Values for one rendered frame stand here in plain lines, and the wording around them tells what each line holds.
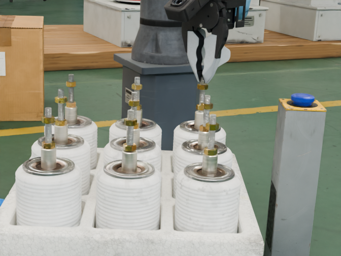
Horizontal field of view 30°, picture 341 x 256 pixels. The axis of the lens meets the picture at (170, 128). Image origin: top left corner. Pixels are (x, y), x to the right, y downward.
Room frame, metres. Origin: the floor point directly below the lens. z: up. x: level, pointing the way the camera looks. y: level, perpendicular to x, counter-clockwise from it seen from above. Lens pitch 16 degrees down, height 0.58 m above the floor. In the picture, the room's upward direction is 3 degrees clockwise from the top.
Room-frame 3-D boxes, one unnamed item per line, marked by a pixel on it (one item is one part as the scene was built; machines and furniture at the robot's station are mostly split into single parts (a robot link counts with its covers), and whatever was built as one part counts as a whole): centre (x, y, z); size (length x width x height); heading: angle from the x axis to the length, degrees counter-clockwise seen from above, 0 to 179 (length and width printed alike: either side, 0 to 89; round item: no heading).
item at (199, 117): (1.12, -0.05, 0.26); 0.02 x 0.02 x 0.03
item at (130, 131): (0.88, 0.06, 0.30); 0.01 x 0.01 x 0.08
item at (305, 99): (1.08, -0.23, 0.32); 0.04 x 0.04 x 0.02
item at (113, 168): (0.88, 0.06, 0.25); 0.08 x 0.08 x 0.01
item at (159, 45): (1.53, 0.03, 0.35); 0.15 x 0.15 x 0.10
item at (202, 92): (1.12, -0.05, 0.31); 0.01 x 0.01 x 0.08
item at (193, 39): (1.14, -0.05, 0.38); 0.06 x 0.03 x 0.09; 139
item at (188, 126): (1.12, -0.05, 0.25); 0.08 x 0.08 x 0.01
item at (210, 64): (1.12, -0.08, 0.38); 0.06 x 0.03 x 0.09; 139
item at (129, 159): (0.88, 0.06, 0.26); 0.02 x 0.02 x 0.03
